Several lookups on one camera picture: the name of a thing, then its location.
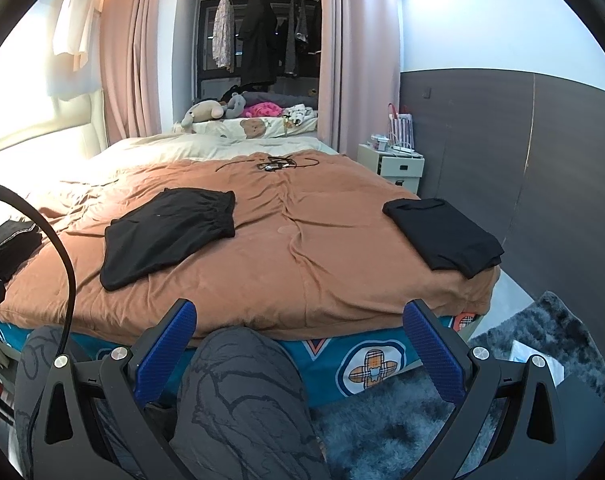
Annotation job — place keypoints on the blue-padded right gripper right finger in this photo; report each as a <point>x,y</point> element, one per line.
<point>511,421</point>

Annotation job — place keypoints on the folded black garment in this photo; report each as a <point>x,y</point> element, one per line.
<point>444,237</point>

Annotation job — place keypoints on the white hanging shirt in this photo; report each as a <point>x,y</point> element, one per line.
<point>72,33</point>

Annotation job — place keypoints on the white patterned cloth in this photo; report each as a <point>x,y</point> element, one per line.
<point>295,116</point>

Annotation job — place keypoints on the striped paper bag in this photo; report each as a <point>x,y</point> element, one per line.
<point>402,132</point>

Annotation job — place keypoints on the pink curtain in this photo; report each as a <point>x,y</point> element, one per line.
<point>128,52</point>
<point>359,70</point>

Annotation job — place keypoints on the hanging black coat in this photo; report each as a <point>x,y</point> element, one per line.
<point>259,67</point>

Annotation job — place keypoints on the pink curtain left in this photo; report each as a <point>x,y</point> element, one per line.
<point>128,52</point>

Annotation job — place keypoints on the black pants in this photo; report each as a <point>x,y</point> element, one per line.
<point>163,232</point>

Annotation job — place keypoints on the grey patterned trouser leg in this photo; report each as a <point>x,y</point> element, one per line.
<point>241,410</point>

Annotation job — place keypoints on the pink plush item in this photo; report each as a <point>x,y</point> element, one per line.
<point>262,109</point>

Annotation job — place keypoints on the white bedside cabinet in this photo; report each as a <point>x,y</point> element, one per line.
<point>402,169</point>

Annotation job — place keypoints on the orange-brown bed blanket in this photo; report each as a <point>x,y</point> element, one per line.
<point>313,254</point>

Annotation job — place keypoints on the beige plush toy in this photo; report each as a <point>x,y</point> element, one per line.
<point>202,112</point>

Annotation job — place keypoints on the dark shaggy rug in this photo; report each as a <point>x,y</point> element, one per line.
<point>382,433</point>

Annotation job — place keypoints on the grey plush toy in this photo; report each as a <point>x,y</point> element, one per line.
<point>235,107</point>

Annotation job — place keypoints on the pink curtain right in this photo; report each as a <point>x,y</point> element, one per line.
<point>359,70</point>

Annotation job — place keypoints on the hanging floral garment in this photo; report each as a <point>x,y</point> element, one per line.
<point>223,36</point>

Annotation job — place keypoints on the cream bear pillow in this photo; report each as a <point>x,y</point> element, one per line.
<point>255,128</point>

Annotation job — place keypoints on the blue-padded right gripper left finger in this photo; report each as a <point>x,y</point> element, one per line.
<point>90,420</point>

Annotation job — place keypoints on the dark clothes pile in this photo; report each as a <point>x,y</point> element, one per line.
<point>18,241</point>

